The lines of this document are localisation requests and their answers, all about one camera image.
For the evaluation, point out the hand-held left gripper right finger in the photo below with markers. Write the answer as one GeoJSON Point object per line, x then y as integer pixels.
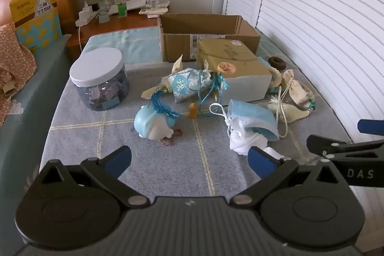
{"type": "Point", "coordinates": [261, 164]}

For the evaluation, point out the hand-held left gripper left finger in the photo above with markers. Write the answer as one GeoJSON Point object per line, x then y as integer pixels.
{"type": "Point", "coordinates": [118, 158]}

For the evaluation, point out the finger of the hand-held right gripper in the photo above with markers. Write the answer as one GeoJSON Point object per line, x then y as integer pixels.
{"type": "Point", "coordinates": [327, 145]}
{"type": "Point", "coordinates": [370, 126]}

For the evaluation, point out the blue face mask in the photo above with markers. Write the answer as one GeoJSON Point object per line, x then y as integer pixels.
{"type": "Point", "coordinates": [253, 116]}

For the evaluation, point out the blue plush doll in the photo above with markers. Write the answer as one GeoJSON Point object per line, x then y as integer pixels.
{"type": "Point", "coordinates": [153, 124]}

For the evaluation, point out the blue snowflake sachet pouch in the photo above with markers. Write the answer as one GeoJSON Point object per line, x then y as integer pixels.
{"type": "Point", "coordinates": [186, 83]}

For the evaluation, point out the cardboard box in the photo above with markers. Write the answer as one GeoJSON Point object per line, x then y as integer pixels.
{"type": "Point", "coordinates": [210, 26]}

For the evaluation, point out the grey plaid blanket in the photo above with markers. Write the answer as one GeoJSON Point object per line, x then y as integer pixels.
{"type": "Point", "coordinates": [150, 166]}

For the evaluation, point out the cream feather-shaped sachet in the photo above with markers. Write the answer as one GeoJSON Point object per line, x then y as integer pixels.
{"type": "Point", "coordinates": [292, 115]}

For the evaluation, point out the cream leaf-shaped tag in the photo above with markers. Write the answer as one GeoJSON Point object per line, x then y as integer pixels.
{"type": "Point", "coordinates": [151, 91]}
{"type": "Point", "coordinates": [178, 64]}

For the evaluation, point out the clear jar with white lid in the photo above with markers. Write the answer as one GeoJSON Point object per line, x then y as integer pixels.
{"type": "Point", "coordinates": [96, 76]}

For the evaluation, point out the small orange figurine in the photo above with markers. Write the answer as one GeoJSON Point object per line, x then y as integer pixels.
{"type": "Point", "coordinates": [193, 111]}

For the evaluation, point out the grey-green bed sheet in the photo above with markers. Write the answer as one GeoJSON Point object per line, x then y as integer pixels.
{"type": "Point", "coordinates": [33, 130]}

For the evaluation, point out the tan floral gift box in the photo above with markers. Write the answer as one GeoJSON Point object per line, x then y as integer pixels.
{"type": "Point", "coordinates": [240, 64]}

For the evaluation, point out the teal towel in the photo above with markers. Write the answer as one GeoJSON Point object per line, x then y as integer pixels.
{"type": "Point", "coordinates": [132, 43]}

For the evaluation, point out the white louvered doors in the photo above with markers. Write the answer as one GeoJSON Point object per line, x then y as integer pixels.
{"type": "Point", "coordinates": [315, 4]}

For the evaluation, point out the wooden nightstand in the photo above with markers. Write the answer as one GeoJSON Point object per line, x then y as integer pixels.
{"type": "Point", "coordinates": [129, 23]}

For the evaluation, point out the floral brown cloth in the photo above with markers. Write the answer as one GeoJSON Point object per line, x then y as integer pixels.
{"type": "Point", "coordinates": [13, 64]}

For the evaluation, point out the white power strip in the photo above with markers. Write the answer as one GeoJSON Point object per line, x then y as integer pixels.
{"type": "Point", "coordinates": [85, 16]}

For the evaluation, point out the green liquid bottle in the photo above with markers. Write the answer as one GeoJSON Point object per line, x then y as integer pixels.
{"type": "Point", "coordinates": [122, 8]}

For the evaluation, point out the white remote control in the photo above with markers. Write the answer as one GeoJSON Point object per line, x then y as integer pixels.
{"type": "Point", "coordinates": [151, 12]}

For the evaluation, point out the yellow snack bag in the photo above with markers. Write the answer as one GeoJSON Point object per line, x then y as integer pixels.
{"type": "Point", "coordinates": [36, 22]}

